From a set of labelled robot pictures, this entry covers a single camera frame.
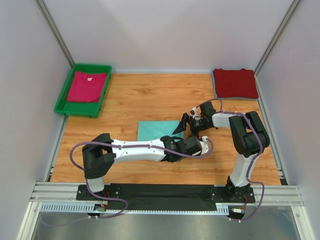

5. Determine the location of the teal t shirt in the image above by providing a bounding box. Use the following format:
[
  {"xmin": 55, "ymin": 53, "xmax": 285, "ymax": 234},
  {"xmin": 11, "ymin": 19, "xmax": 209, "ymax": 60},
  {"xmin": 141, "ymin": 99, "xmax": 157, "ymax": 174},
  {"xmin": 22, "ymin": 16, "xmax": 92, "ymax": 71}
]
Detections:
[{"xmin": 137, "ymin": 120, "xmax": 184, "ymax": 141}]

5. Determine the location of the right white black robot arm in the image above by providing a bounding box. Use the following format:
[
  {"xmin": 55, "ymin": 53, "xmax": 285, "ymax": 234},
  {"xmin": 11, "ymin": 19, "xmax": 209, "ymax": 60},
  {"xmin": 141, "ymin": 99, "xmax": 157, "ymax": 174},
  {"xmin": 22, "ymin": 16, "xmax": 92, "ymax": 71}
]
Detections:
[{"xmin": 172, "ymin": 100, "xmax": 270, "ymax": 202}]

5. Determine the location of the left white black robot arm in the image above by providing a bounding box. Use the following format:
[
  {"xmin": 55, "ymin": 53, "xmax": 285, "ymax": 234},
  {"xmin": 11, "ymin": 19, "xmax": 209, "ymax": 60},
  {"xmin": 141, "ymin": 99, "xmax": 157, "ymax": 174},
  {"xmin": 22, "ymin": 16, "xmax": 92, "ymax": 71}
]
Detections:
[{"xmin": 82, "ymin": 133, "xmax": 213, "ymax": 201}]

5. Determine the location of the dark red folded t shirt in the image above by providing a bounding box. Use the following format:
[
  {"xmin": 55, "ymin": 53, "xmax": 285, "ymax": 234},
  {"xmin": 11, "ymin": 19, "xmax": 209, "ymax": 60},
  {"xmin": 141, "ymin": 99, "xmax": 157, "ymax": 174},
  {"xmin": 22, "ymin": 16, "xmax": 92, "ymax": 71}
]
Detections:
[{"xmin": 212, "ymin": 68, "xmax": 259, "ymax": 99}]

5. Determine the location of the green plastic tray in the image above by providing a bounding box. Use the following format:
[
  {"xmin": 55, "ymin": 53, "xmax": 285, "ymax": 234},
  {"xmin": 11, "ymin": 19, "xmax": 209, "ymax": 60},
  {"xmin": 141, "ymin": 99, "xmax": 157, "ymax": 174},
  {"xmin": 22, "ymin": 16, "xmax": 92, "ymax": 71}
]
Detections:
[{"xmin": 54, "ymin": 63, "xmax": 112, "ymax": 118}]

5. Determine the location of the pink folded t shirt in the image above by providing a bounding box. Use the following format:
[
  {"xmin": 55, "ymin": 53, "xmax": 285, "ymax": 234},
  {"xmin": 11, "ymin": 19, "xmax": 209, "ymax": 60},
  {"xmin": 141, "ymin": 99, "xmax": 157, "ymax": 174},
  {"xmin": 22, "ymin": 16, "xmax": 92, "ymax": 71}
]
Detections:
[{"xmin": 66, "ymin": 71, "xmax": 108, "ymax": 103}]

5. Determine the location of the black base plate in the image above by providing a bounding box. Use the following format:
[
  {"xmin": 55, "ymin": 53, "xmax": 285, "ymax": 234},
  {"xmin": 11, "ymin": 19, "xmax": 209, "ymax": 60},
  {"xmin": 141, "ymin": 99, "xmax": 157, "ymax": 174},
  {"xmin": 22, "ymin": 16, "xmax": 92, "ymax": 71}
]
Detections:
[{"xmin": 74, "ymin": 183, "xmax": 256, "ymax": 211}]

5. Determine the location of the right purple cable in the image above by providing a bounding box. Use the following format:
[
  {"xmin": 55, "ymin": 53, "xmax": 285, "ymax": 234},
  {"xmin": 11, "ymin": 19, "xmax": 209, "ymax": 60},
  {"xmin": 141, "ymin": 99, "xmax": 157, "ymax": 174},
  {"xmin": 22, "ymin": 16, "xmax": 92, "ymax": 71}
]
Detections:
[{"xmin": 193, "ymin": 98, "xmax": 265, "ymax": 223}]

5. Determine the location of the purple cable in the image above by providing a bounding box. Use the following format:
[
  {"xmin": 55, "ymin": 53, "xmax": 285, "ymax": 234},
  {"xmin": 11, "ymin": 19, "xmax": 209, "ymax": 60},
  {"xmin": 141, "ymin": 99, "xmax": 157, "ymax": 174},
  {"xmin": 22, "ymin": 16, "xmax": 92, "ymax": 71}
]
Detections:
[
  {"xmin": 39, "ymin": 138, "xmax": 214, "ymax": 229},
  {"xmin": 193, "ymin": 98, "xmax": 265, "ymax": 223}
]

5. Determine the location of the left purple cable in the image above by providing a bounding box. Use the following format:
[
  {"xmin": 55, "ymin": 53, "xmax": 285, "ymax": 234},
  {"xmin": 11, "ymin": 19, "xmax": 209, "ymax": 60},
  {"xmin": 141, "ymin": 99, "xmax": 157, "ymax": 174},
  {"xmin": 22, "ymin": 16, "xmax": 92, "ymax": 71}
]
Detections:
[{"xmin": 39, "ymin": 138, "xmax": 214, "ymax": 229}]

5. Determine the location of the aluminium frame rail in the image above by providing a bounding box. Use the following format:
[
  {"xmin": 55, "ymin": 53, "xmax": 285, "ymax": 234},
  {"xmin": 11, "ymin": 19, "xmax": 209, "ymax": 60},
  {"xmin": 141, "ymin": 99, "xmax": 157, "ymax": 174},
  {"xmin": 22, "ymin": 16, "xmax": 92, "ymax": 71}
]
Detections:
[{"xmin": 30, "ymin": 182, "xmax": 305, "ymax": 207}]

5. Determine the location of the slotted grey cable duct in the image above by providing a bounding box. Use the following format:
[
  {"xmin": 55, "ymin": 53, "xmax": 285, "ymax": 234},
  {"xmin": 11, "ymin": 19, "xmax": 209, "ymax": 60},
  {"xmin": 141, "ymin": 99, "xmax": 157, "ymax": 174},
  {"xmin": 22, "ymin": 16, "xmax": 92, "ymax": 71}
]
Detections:
[{"xmin": 39, "ymin": 202, "xmax": 229, "ymax": 216}]

